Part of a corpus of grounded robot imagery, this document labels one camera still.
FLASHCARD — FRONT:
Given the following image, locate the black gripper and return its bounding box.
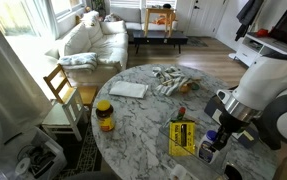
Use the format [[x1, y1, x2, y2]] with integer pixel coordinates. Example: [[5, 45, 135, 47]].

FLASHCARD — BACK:
[[212, 113, 251, 152]]

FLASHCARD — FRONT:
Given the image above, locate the white plastic bottle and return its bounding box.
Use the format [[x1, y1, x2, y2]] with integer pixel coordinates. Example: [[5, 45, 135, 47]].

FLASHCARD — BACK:
[[197, 129, 221, 164]]

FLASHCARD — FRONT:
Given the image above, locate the green bottle with red cap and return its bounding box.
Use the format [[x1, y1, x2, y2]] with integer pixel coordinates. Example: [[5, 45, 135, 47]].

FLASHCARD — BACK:
[[175, 106, 187, 123]]

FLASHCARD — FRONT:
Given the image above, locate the green sticky note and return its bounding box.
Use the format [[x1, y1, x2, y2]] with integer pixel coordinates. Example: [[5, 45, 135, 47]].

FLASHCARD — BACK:
[[242, 130, 256, 142]]

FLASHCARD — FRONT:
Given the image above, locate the glass jar with sauce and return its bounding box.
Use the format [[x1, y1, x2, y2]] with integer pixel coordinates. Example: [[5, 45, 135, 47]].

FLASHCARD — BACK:
[[223, 163, 244, 180]]

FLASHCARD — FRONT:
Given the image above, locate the dark glass tray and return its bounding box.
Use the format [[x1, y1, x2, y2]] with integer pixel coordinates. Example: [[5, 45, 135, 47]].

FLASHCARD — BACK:
[[203, 94, 261, 149]]

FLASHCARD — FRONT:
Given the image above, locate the orange crumpled item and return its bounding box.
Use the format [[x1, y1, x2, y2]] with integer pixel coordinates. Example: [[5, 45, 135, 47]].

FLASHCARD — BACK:
[[178, 83, 192, 94]]

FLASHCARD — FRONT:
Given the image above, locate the striped white grey towel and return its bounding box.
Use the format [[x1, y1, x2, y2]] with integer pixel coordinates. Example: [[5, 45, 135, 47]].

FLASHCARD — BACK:
[[151, 65, 192, 98]]

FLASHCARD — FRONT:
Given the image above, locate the white television stand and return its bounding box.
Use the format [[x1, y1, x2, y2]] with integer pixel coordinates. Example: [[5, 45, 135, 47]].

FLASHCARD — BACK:
[[228, 31, 287, 68]]

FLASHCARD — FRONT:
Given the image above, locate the grey door mat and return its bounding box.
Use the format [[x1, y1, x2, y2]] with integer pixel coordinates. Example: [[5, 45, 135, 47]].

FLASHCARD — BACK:
[[182, 36, 209, 48]]

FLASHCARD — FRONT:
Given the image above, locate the small red object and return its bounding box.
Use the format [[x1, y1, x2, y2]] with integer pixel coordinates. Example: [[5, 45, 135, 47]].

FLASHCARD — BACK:
[[256, 28, 270, 38]]

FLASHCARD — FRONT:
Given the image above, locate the amber jar with yellow lid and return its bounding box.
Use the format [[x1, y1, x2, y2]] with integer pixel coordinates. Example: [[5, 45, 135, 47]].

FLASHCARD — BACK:
[[95, 99, 116, 133]]

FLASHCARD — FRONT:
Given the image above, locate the black coffee table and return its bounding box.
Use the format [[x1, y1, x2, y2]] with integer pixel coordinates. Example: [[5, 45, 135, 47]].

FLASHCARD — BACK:
[[131, 29, 189, 55]]

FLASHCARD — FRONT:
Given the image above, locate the white entry door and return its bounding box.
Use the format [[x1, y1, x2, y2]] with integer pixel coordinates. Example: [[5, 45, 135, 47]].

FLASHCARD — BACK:
[[186, 0, 229, 38]]

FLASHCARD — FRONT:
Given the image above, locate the dark hanging coat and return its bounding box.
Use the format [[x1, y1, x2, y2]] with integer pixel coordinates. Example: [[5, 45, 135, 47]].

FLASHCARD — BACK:
[[235, 0, 265, 43]]

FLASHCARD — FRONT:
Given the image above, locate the dark patterned rug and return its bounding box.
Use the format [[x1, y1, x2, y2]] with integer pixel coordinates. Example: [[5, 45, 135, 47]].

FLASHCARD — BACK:
[[52, 123, 102, 180]]

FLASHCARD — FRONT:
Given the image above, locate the orange toy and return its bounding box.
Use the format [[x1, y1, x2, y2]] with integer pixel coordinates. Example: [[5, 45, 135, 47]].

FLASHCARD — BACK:
[[152, 14, 169, 26]]

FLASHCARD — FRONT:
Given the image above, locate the light wooden stool table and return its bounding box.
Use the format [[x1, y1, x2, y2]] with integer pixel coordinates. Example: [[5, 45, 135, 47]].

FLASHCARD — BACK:
[[143, 7, 177, 38]]

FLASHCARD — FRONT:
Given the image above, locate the white fabric sofa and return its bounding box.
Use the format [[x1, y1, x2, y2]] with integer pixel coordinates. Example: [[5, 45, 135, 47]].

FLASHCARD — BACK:
[[54, 11, 130, 84]]

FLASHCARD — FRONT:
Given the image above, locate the light grey sofa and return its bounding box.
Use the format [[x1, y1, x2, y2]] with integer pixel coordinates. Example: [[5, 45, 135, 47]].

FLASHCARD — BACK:
[[109, 6, 179, 33]]

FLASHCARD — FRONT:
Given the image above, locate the small white painted chair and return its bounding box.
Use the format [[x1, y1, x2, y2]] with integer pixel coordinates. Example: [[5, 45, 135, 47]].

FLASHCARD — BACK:
[[41, 88, 87, 143]]

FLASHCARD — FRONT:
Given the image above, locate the grey white knit blanket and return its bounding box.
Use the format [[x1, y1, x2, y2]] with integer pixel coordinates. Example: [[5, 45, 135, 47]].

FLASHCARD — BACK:
[[56, 52, 99, 73]]

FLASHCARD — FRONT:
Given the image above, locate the clear plastic storage bin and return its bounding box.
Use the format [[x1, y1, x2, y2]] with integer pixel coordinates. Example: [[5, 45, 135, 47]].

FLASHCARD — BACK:
[[2, 128, 67, 180]]

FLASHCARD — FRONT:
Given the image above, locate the small wooden chair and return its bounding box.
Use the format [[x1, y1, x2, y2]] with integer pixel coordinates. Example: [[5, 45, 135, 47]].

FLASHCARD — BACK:
[[42, 63, 99, 108]]

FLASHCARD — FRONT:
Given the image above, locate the floral throw pillow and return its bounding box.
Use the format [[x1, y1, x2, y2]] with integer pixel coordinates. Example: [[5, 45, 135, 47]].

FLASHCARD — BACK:
[[81, 9, 101, 28]]

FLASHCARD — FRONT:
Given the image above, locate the green house plant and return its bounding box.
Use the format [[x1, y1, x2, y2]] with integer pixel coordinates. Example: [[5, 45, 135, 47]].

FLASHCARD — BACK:
[[91, 0, 107, 18]]

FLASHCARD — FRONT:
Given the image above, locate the white sheer curtain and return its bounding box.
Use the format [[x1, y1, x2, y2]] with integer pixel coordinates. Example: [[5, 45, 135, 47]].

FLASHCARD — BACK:
[[0, 6, 54, 161]]

